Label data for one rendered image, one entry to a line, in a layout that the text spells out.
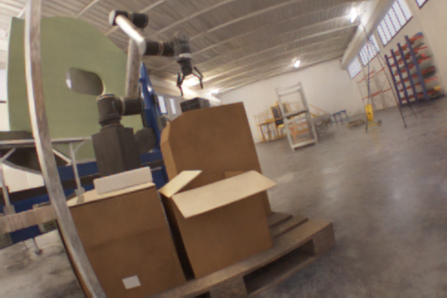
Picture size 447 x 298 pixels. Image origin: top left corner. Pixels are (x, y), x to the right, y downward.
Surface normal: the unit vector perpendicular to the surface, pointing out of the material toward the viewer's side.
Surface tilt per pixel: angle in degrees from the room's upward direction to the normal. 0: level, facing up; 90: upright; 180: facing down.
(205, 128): 90
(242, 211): 90
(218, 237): 90
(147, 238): 90
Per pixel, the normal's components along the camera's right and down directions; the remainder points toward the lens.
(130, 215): 0.38, -0.17
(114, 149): -0.17, -0.03
